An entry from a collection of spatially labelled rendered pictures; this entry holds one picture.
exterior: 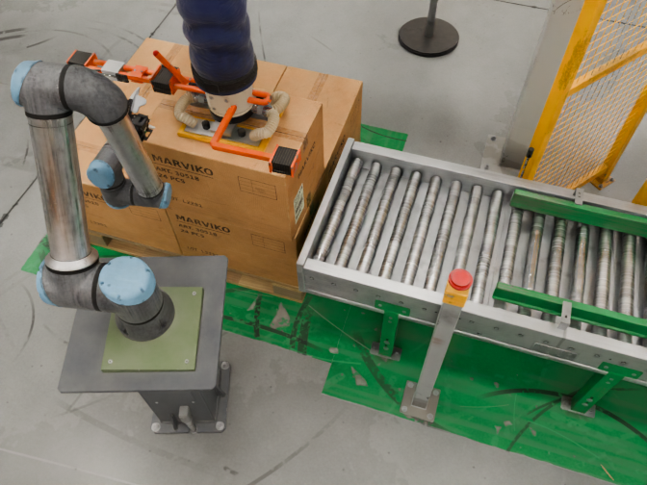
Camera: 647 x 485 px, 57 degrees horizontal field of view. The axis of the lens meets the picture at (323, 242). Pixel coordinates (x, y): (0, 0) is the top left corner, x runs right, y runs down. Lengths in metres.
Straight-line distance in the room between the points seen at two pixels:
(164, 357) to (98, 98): 0.84
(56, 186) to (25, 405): 1.45
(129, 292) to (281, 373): 1.11
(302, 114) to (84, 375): 1.19
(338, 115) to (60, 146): 1.51
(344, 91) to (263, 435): 1.64
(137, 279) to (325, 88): 1.57
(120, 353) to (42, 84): 0.87
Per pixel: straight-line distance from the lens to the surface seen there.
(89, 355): 2.11
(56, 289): 1.94
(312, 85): 3.06
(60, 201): 1.80
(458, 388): 2.77
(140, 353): 2.03
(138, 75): 2.38
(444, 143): 3.57
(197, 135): 2.27
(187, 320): 2.05
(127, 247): 3.22
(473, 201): 2.60
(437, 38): 4.23
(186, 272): 2.17
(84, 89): 1.64
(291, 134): 2.25
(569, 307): 2.31
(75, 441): 2.86
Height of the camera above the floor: 2.54
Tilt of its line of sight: 56 degrees down
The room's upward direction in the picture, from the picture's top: 2 degrees counter-clockwise
